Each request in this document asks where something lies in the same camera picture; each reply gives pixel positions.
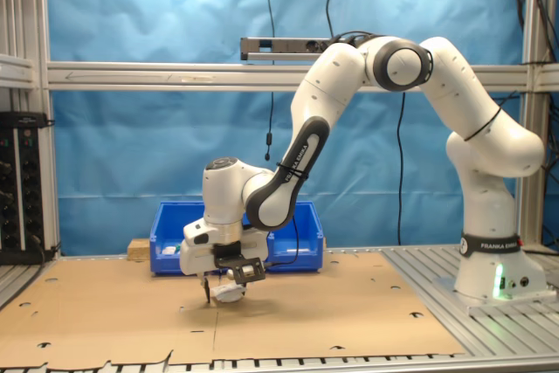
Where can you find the white printed cotton packet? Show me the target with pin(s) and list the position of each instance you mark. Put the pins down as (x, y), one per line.
(229, 293)
(305, 251)

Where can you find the blue bin with cotton packets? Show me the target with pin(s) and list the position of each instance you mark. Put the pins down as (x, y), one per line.
(310, 233)

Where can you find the long white printed packet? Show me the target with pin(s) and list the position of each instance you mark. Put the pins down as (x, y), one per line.
(168, 250)

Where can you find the blue bin with syringes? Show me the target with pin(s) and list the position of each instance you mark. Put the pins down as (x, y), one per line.
(168, 224)

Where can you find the chipboard wood block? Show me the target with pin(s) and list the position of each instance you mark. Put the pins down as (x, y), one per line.
(140, 250)

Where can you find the brown cardboard sheet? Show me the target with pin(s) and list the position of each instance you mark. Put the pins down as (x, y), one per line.
(305, 325)

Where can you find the black electronics rack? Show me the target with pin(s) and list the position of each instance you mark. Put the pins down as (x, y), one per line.
(26, 194)

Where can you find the horizontal aluminium beam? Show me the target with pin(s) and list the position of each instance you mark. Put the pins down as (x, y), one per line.
(131, 76)

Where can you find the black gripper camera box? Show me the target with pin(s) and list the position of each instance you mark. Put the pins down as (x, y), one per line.
(249, 270)

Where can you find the aluminium side rail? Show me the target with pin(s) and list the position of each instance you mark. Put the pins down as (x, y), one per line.
(17, 71)

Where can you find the aluminium frame post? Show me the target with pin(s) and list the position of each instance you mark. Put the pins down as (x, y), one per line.
(37, 19)
(530, 198)

